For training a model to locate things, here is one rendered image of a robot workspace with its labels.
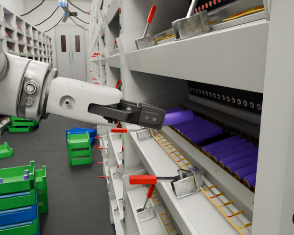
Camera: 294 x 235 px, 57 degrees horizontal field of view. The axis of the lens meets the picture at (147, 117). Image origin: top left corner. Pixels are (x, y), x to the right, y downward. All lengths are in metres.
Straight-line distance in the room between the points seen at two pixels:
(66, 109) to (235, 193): 0.24
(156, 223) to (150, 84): 0.37
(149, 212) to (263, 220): 0.52
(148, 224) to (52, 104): 0.41
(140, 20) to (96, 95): 0.44
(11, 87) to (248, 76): 0.29
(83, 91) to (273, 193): 0.27
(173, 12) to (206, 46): 0.55
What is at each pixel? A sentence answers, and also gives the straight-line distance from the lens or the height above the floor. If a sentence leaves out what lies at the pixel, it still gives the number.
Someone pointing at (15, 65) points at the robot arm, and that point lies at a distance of 0.39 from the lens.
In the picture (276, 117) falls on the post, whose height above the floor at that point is 0.90.
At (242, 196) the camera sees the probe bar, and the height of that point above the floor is 0.79.
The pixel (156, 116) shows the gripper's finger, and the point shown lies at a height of 0.85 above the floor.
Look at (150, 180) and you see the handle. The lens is 0.36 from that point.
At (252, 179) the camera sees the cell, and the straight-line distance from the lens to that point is 0.35.
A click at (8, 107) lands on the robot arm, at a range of 0.40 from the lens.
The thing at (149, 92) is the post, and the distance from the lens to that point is 0.77.
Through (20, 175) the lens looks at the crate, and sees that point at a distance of 1.66.
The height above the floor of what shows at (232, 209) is 0.77.
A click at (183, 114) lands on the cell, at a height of 0.85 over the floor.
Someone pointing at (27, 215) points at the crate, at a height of 0.19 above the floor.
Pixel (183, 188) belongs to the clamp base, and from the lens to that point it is 0.37.
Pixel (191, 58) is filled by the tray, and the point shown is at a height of 0.93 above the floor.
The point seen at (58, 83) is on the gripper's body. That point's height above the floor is 0.90.
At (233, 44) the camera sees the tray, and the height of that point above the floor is 0.94.
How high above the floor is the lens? 0.93
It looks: 12 degrees down
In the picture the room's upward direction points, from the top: straight up
